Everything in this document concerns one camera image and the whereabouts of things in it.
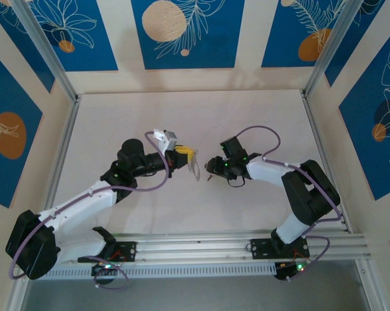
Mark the black electronics board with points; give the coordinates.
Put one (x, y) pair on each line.
(284, 270)
(101, 270)

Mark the clear plastic zip bag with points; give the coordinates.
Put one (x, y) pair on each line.
(195, 168)

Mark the aluminium frame bar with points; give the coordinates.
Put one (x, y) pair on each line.
(17, 296)
(371, 288)

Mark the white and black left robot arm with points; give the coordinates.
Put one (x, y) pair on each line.
(81, 202)

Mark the grey metal plate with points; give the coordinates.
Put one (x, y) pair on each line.
(195, 298)

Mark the key with black tag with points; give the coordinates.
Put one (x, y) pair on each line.
(210, 177)

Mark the aluminium frame post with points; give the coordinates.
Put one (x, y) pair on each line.
(48, 48)
(335, 48)

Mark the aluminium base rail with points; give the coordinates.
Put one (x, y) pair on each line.
(195, 249)

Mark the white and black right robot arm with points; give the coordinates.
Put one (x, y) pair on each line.
(266, 171)

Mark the aluminium side rail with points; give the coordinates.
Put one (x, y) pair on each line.
(315, 129)
(65, 136)

